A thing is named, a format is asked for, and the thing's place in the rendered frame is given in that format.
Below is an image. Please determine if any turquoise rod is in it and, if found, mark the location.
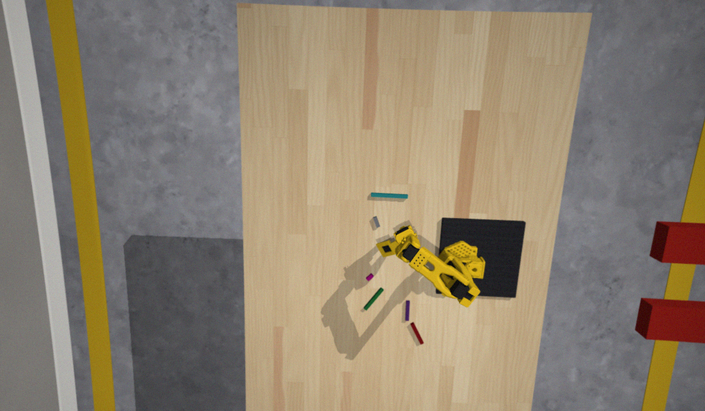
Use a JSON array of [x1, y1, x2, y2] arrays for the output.
[[371, 192, 408, 199]]

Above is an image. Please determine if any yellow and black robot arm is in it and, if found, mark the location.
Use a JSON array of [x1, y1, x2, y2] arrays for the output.
[[396, 235, 484, 307]]

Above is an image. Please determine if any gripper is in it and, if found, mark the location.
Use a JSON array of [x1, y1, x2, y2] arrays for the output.
[[376, 225, 417, 257]]

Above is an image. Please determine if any dark green rod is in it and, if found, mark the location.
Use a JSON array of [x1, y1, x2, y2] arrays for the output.
[[364, 288, 384, 311]]

